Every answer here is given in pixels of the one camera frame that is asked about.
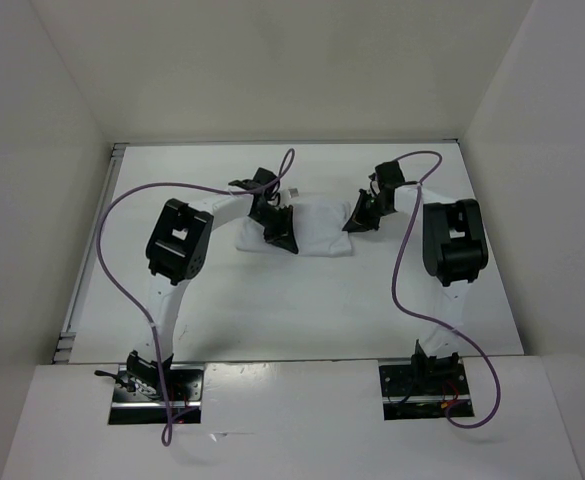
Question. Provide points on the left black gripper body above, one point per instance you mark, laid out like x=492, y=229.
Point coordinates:
x=268, y=215

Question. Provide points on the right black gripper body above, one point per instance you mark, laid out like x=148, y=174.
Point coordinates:
x=380, y=210

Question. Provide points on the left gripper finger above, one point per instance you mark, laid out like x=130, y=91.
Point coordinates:
x=277, y=234
x=287, y=214

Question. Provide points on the white skirt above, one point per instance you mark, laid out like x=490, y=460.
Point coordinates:
x=318, y=230

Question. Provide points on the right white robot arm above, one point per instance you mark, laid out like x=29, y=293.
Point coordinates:
x=454, y=246

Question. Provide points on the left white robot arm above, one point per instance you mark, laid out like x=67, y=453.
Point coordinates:
x=177, y=251

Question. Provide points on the aluminium table frame rail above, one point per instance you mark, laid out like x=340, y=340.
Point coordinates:
x=260, y=307

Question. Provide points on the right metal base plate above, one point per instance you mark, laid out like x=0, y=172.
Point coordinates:
x=405, y=399

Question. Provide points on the metal base plate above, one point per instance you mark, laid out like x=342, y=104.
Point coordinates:
x=405, y=399
x=133, y=405

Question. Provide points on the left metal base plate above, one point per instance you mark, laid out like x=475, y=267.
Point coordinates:
x=133, y=405

